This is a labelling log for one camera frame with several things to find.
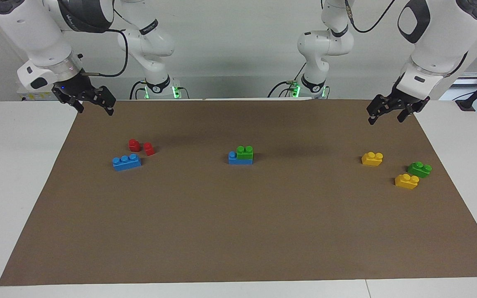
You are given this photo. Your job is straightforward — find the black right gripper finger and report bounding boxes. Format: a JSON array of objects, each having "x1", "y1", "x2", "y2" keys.
[
  {"x1": 58, "y1": 94, "x2": 85, "y2": 114},
  {"x1": 83, "y1": 86, "x2": 117, "y2": 116}
]

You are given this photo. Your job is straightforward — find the brown table mat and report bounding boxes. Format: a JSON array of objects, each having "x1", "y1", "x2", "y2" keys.
[{"x1": 0, "y1": 99, "x2": 477, "y2": 287}]

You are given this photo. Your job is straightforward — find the black arm base cable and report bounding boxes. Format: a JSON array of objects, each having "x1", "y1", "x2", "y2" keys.
[
  {"x1": 130, "y1": 80, "x2": 147, "y2": 100},
  {"x1": 267, "y1": 62, "x2": 308, "y2": 99}
]

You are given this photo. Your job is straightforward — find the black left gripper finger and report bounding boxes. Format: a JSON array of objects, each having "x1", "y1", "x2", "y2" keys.
[
  {"x1": 366, "y1": 94, "x2": 393, "y2": 125},
  {"x1": 397, "y1": 103, "x2": 420, "y2": 123}
]

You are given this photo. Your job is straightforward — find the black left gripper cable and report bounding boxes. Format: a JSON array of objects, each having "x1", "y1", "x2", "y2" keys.
[{"x1": 344, "y1": 0, "x2": 397, "y2": 34}]

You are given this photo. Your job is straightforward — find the black right arm base cable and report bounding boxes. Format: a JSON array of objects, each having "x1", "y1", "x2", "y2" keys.
[{"x1": 130, "y1": 80, "x2": 147, "y2": 100}]

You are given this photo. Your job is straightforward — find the yellow two-stud toy block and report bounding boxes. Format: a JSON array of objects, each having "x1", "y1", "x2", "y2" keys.
[
  {"x1": 361, "y1": 151, "x2": 384, "y2": 167},
  {"x1": 394, "y1": 173, "x2": 420, "y2": 190}
]

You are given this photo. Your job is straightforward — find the white box with yellow label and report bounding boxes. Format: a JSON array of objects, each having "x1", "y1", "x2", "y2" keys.
[{"x1": 18, "y1": 88, "x2": 57, "y2": 101}]

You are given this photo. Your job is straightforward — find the green two-stud toy block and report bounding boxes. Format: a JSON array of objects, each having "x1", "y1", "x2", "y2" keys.
[
  {"x1": 236, "y1": 145, "x2": 254, "y2": 161},
  {"x1": 407, "y1": 161, "x2": 433, "y2": 179}
]

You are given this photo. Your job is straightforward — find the black left arm base cable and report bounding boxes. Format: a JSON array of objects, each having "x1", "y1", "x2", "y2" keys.
[{"x1": 267, "y1": 62, "x2": 308, "y2": 99}]

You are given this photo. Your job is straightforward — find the blue three-stud toy block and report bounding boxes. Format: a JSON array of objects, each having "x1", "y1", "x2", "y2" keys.
[
  {"x1": 228, "y1": 151, "x2": 254, "y2": 166},
  {"x1": 112, "y1": 154, "x2": 142, "y2": 172}
]

